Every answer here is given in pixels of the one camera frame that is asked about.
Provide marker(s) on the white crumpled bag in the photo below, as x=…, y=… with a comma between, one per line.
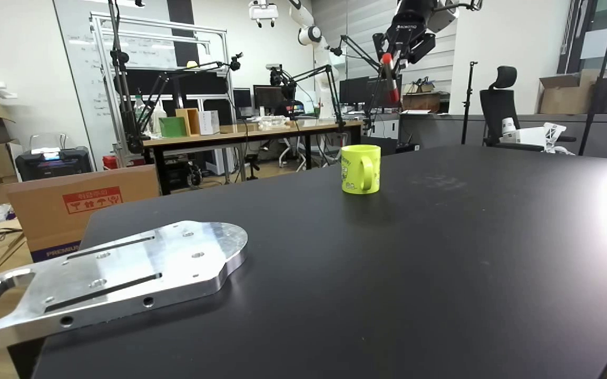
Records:
x=543, y=138

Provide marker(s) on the red marker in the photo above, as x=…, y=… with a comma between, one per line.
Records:
x=386, y=64

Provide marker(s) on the aluminium mounting plate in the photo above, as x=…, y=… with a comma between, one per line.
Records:
x=133, y=275

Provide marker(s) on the cardboard box with red label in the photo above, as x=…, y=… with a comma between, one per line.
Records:
x=55, y=212

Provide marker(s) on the black tripod pole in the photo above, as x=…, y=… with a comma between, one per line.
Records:
x=469, y=98

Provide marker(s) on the wooden workbench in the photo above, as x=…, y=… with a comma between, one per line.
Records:
x=243, y=133

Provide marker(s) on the yellow-green mug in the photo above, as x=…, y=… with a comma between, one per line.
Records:
x=361, y=166

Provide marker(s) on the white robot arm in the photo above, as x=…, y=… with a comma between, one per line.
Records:
x=444, y=14

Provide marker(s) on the black printer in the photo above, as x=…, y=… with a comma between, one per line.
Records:
x=67, y=160

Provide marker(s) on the black office chair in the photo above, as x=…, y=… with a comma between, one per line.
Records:
x=497, y=103

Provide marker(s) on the cardboard box on cabinet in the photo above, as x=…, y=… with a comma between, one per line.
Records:
x=566, y=94

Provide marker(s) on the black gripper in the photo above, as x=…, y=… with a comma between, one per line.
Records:
x=407, y=37

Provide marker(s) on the black computer monitor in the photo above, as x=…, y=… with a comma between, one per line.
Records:
x=370, y=90

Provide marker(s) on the green box on bench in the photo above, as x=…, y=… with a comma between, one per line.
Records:
x=171, y=126

